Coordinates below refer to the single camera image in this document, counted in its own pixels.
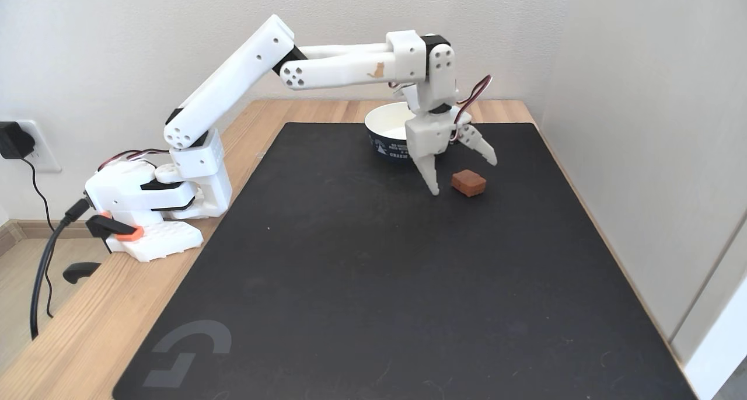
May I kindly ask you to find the brown block toy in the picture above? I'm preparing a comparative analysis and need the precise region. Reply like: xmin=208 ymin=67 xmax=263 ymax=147
xmin=451 ymin=169 xmax=487 ymax=198

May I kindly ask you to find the white paper bowl dark print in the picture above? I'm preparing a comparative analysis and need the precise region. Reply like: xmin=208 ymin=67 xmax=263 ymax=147
xmin=365 ymin=101 xmax=418 ymax=165

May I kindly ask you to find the black desk mat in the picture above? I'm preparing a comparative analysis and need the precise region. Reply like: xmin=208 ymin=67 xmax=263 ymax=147
xmin=112 ymin=123 xmax=699 ymax=400

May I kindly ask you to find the black orange table clamp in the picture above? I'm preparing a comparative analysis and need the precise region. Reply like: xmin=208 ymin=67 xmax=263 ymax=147
xmin=62 ymin=212 xmax=145 ymax=285

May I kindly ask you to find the black power adapter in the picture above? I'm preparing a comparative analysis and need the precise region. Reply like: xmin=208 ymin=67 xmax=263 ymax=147
xmin=0 ymin=121 xmax=34 ymax=160

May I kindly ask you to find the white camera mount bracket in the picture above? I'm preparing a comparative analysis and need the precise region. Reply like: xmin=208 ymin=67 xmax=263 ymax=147
xmin=400 ymin=84 xmax=422 ymax=116

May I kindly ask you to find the red black gripper wire bundle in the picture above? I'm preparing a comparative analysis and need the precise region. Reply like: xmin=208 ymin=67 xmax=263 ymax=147
xmin=452 ymin=74 xmax=494 ymax=144

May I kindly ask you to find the red black base wire bundle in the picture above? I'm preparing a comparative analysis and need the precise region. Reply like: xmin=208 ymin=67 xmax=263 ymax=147
xmin=96 ymin=148 xmax=171 ymax=172

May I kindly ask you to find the white wall outlet plate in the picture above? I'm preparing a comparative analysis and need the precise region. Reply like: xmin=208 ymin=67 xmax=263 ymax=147
xmin=18 ymin=120 xmax=62 ymax=173

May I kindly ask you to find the thin black adapter cable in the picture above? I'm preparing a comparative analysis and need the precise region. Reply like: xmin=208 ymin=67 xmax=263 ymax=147
xmin=21 ymin=157 xmax=55 ymax=319

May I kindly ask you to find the thick black cable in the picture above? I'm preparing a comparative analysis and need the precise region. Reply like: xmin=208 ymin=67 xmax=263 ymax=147
xmin=30 ymin=198 xmax=92 ymax=340

